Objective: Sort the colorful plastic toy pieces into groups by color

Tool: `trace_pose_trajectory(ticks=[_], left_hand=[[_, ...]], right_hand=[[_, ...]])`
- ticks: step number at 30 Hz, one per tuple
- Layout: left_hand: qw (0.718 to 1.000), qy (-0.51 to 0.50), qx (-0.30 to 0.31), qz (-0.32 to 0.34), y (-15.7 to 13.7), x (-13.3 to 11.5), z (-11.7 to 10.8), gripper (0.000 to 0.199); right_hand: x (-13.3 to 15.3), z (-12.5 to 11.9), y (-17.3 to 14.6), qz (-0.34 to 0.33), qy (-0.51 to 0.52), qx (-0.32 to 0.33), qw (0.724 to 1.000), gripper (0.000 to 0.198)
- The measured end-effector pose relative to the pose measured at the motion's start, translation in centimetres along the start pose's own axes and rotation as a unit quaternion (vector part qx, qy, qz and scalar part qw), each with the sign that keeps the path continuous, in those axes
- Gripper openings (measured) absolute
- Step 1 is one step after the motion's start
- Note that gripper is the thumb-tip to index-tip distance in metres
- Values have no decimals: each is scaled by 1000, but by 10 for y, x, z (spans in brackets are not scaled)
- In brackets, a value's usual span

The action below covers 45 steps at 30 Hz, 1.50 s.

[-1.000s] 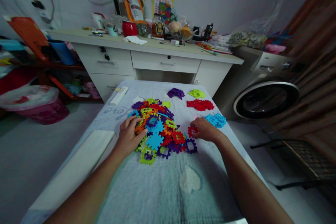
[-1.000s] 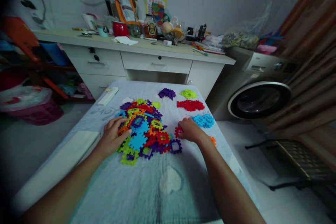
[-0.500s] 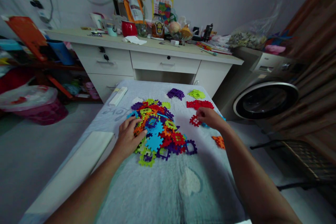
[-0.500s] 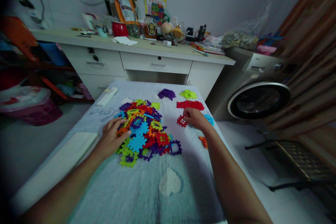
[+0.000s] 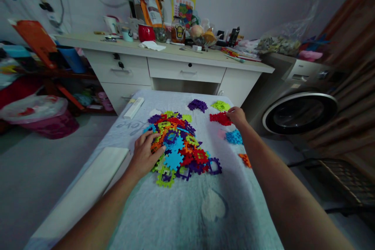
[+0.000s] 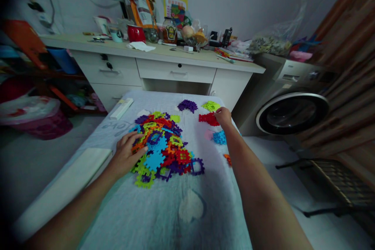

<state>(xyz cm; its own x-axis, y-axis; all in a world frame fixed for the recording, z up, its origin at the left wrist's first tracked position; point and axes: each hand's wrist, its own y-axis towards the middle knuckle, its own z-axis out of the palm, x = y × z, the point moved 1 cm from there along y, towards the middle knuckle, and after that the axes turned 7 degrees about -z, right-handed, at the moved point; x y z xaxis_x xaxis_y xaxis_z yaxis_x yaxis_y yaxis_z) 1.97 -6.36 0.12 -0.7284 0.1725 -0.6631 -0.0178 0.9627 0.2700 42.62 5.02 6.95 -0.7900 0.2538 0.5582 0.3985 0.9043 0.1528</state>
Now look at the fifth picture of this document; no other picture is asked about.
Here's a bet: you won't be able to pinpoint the person's left hand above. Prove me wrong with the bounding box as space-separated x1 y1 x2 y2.
130 130 167 176

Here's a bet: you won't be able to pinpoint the person's right hand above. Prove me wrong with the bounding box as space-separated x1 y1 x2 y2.
227 106 250 130

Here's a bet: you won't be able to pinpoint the person's left fingers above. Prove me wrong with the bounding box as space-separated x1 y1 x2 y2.
135 130 161 148

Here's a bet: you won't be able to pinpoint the person's left thumb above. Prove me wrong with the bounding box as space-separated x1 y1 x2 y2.
152 145 167 160

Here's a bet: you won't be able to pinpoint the red plastic tile stack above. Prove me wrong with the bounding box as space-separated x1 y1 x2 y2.
209 111 232 127

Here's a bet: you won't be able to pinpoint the green plastic tile stack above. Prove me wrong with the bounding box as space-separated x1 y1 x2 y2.
211 100 231 113

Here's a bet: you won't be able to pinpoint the pile of colourful plastic tiles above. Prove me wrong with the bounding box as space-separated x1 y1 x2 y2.
143 111 223 188

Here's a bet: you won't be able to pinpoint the blue plastic tile stack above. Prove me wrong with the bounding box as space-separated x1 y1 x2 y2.
225 129 244 146

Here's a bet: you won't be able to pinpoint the white slim carton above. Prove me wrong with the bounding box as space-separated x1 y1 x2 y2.
123 96 145 120

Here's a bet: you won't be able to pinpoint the purple plastic tile stack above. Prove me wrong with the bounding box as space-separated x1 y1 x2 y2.
187 99 209 113

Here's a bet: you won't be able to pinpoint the orange plastic tile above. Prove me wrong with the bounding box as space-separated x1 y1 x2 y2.
238 153 253 169

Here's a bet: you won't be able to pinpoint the grey washing machine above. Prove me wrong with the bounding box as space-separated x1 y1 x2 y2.
242 0 341 146

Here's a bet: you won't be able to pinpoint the light blue cloth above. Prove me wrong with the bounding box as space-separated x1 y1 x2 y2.
25 89 285 250

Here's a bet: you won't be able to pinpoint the white desk with drawers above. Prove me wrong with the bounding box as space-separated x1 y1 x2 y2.
54 0 276 116

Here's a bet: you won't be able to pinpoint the white long flat board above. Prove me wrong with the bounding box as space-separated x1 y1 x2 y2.
25 146 130 250

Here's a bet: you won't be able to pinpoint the pink waste bin with bag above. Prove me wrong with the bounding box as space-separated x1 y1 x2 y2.
0 95 80 140

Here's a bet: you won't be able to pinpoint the cluttered dark shelf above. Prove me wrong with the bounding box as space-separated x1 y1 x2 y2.
0 19 115 116

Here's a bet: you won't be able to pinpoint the brown curtain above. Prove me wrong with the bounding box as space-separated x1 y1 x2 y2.
303 0 375 176

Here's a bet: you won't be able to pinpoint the black mesh chair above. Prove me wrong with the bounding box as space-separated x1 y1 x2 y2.
288 156 375 223

